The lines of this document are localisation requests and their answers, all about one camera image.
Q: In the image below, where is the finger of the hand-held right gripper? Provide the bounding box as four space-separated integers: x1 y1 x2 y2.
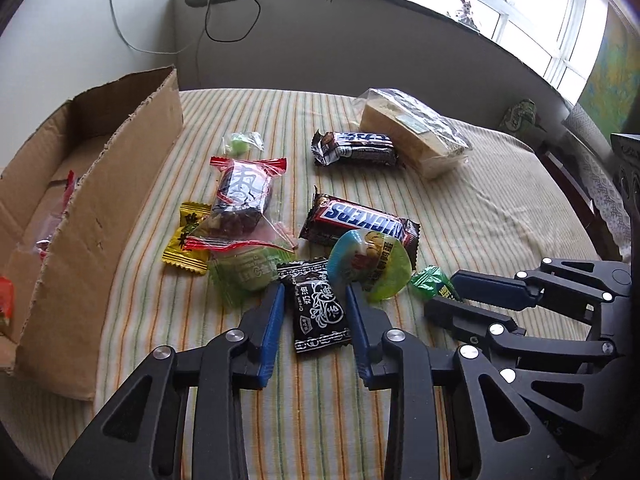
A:
424 295 619 413
450 257 633 323

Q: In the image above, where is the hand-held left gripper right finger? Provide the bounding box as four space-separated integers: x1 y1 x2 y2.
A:
344 282 593 480

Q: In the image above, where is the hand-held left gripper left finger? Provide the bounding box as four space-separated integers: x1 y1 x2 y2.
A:
52 282 286 480

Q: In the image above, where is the black candy packet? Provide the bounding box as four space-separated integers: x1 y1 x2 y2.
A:
276 258 352 354

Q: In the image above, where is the small green candy packet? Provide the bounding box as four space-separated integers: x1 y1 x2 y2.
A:
409 265 463 303

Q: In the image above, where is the green jelly cup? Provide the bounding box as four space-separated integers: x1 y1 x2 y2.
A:
207 245 297 311

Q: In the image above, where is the jelly cup with colourful lid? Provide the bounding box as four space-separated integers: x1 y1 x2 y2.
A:
327 230 416 303

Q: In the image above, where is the brown chocolate bar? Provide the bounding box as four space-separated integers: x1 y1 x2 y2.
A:
299 186 422 262

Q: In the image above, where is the yellow candy packet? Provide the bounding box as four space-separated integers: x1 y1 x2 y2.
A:
161 201 213 277

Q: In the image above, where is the small dark chocolate bar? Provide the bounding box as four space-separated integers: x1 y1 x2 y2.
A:
311 130 401 168

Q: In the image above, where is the brown cardboard box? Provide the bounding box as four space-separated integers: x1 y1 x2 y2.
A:
0 65 185 401

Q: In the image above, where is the white lace cloth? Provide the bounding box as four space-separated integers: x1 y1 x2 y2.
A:
562 105 633 261

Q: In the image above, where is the green printed bag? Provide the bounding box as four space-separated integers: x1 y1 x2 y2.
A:
500 99 543 133

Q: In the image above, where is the bread in clear wrap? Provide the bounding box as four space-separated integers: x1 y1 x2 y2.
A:
350 88 473 180

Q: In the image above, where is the black device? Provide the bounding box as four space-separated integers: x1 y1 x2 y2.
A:
610 132 640 201

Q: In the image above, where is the clear wrapped green candy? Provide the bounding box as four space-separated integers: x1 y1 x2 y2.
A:
222 131 264 157

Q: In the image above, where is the dark wooden bed frame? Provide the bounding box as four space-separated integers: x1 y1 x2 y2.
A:
537 142 623 261

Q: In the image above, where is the green yellow wall picture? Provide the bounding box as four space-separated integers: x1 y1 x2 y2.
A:
575 5 640 136

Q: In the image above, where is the black cable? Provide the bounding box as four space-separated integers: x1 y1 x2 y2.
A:
202 0 263 43

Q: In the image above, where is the white cable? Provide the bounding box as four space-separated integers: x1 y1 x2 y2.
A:
107 0 198 56

